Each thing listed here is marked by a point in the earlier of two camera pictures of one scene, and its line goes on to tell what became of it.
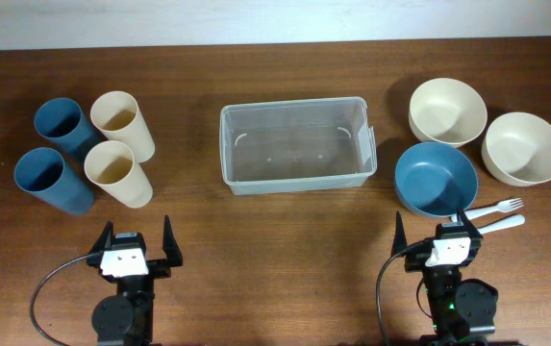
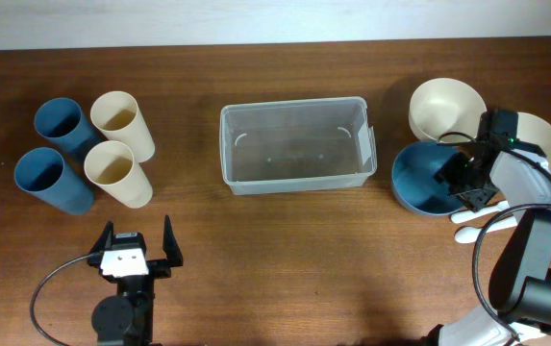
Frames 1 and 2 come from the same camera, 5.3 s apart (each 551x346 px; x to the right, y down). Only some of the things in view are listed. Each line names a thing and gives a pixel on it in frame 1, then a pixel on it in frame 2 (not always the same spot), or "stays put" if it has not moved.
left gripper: x=162 y=268 stays put
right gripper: x=417 y=258 → x=474 y=200
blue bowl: x=436 y=179 stays put
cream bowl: x=446 y=111 stays put
